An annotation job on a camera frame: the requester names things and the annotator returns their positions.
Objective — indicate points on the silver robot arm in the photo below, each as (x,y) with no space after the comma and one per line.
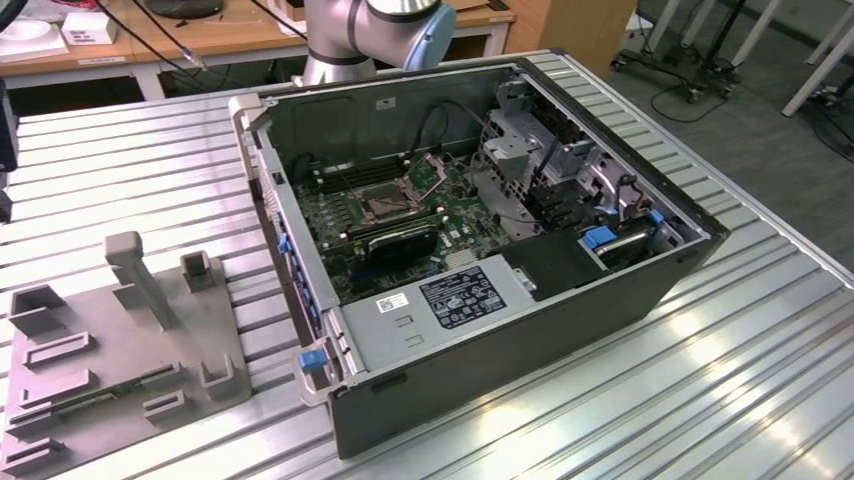
(401,15)

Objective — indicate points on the black RAM slot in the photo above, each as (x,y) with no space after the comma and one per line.
(427,219)
(361,185)
(347,239)
(361,179)
(361,173)

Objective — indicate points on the CPU socket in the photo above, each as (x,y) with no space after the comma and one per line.
(387,205)

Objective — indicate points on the blue slot tab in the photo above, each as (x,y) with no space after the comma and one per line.
(282,242)

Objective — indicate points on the black graphics card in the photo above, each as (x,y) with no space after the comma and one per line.
(401,247)

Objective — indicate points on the small silver heatsink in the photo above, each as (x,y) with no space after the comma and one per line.
(462,259)

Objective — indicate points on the green motherboard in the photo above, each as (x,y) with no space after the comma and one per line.
(467,205)

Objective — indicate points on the silver power supply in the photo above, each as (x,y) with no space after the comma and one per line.
(401,330)

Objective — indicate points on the black plastic shroud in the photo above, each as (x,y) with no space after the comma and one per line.
(550,267)

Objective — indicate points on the silver drive cage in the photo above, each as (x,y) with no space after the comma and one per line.
(510,150)

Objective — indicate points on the blue disk latch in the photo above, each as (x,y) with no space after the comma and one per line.
(595,237)

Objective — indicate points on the black PC case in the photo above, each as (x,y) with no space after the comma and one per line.
(534,360)

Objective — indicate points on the blue release latch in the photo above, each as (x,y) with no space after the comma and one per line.
(313,362)

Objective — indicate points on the black disk bay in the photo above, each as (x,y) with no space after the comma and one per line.
(627,257)

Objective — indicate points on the small blue clip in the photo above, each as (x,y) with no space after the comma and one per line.
(654,218)

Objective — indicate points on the wooden cabinet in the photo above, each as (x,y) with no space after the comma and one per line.
(581,30)

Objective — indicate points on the white cardboard box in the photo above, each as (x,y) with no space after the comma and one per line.
(287,20)

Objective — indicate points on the wooden desk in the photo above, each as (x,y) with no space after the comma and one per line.
(234,42)

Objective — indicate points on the grey parts rack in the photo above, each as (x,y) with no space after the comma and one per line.
(134,350)

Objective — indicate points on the black monitor base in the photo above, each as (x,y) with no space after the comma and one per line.
(187,7)

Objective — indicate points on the green RAM stick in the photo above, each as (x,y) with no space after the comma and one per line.
(94,400)

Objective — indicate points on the black wheeled stand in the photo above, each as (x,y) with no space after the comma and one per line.
(724,30)

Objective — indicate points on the white table leg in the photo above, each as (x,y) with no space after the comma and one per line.
(796,105)

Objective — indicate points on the small white box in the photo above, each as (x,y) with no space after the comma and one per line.
(90,27)

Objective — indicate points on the white foam tray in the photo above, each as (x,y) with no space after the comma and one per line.
(30,37)

